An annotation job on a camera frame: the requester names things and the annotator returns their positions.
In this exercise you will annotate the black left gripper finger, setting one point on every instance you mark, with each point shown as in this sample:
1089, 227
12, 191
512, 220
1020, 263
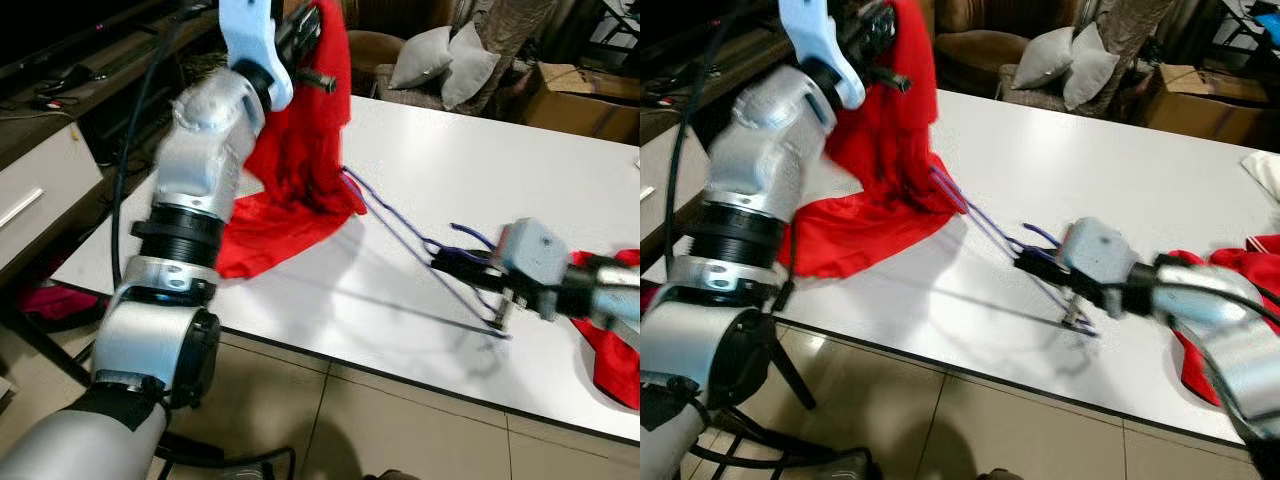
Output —
318, 79
892, 79

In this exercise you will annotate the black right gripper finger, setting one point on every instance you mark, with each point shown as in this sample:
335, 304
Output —
1030, 275
450, 276
448, 259
1028, 259

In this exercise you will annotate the red white-striped garment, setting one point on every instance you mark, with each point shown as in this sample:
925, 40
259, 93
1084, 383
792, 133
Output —
300, 160
1190, 360
615, 370
890, 170

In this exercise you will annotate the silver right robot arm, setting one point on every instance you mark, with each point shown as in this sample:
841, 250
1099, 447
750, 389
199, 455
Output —
1240, 350
615, 285

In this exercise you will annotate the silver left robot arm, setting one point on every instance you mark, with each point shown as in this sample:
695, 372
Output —
200, 130
765, 140

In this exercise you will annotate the brown armchair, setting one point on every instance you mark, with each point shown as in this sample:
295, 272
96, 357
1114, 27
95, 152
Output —
965, 50
372, 50

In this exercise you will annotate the grey pillow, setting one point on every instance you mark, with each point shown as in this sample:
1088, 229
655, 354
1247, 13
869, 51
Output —
1094, 68
472, 68
1045, 55
420, 55

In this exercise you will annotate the white table with black legs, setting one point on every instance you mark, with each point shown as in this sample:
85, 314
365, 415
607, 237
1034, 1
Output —
450, 150
1050, 150

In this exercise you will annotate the open cardboard box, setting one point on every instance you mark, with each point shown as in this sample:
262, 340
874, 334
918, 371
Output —
580, 105
1200, 108

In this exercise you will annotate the black television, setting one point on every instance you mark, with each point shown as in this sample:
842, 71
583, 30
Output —
50, 25
670, 20

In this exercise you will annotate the grey right robot foot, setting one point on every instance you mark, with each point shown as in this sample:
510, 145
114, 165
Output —
392, 475
1000, 475

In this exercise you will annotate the brown patterned throw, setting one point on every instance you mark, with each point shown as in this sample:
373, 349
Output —
1145, 30
520, 35

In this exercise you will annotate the white cloth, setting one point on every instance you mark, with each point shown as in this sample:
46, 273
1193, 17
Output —
1262, 172

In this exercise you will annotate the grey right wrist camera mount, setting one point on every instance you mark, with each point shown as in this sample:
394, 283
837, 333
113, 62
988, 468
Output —
535, 250
1095, 250

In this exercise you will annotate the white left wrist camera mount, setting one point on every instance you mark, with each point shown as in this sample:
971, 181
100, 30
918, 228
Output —
245, 35
815, 35

